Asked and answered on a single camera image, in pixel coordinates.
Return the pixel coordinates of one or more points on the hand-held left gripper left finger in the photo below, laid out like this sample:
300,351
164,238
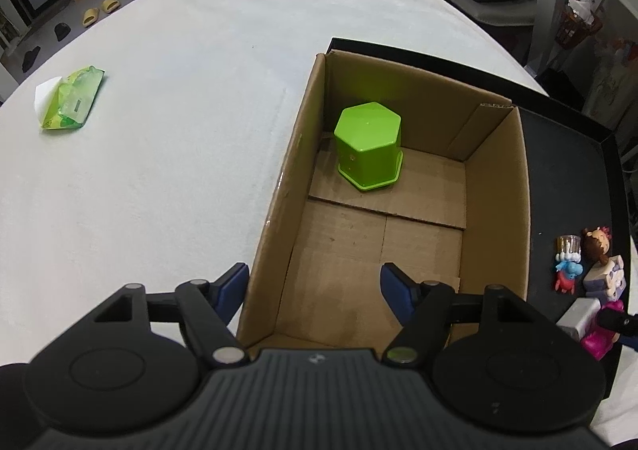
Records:
234,289

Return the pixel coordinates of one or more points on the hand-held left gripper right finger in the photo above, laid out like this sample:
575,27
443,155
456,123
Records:
396,291

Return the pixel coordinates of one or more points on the red basket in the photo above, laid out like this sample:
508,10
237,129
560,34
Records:
575,29

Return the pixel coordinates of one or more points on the lavender box figure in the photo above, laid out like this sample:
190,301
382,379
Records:
605,278

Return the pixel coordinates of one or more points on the white printed cloth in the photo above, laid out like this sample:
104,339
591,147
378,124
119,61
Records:
610,86

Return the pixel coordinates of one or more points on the black tray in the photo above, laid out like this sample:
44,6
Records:
563,171

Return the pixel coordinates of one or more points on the brown-haired doll figure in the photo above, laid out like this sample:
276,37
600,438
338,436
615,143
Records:
595,245

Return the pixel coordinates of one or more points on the green wet wipes pack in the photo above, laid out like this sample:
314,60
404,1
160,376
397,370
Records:
75,99

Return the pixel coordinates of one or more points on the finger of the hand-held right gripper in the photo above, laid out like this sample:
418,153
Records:
620,321

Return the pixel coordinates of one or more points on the green hexagonal container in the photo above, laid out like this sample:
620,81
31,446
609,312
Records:
366,141

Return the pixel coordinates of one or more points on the red blue figure with jar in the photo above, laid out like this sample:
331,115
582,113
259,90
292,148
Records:
569,270

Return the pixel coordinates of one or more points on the black shoe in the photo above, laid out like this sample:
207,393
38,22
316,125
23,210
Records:
62,31
31,58

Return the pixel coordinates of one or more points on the brown cardboard box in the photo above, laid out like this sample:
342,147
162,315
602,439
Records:
349,250

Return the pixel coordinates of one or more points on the pink figure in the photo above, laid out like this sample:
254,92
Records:
600,343

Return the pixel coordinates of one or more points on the yellow slipper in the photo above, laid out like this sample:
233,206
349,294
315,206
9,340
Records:
110,5
90,17

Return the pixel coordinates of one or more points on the grey platform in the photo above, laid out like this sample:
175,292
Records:
498,11

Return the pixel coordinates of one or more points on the white charger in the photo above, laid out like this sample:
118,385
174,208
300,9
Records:
578,318

